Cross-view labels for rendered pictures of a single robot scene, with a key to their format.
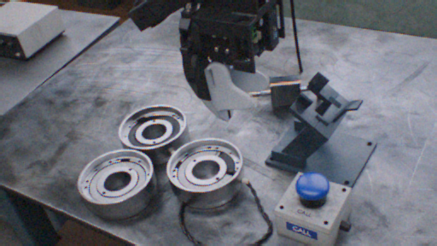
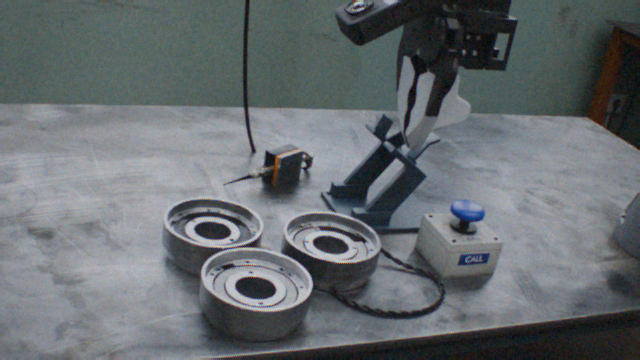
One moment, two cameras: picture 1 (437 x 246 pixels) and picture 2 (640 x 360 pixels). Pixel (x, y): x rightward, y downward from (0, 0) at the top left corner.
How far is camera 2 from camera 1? 0.71 m
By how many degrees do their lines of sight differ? 55
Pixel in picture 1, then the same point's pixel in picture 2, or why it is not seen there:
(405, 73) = (346, 137)
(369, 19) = not seen: hidden behind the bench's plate
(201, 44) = (459, 46)
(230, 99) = (449, 113)
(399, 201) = not seen: hidden behind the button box
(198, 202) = (362, 275)
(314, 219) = (486, 240)
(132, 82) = (56, 201)
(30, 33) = not seen: outside the picture
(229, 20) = (497, 17)
